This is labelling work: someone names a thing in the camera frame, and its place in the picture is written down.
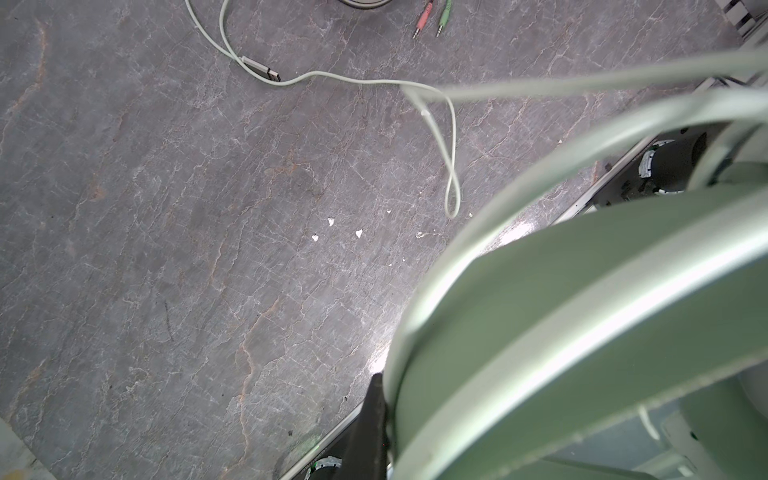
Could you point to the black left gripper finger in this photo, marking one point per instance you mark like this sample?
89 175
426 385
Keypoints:
365 457

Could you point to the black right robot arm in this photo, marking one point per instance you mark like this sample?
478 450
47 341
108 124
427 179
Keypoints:
663 167

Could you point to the mint green headphones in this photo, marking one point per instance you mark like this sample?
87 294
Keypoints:
506 354

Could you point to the white black headphones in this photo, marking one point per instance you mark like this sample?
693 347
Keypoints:
365 4

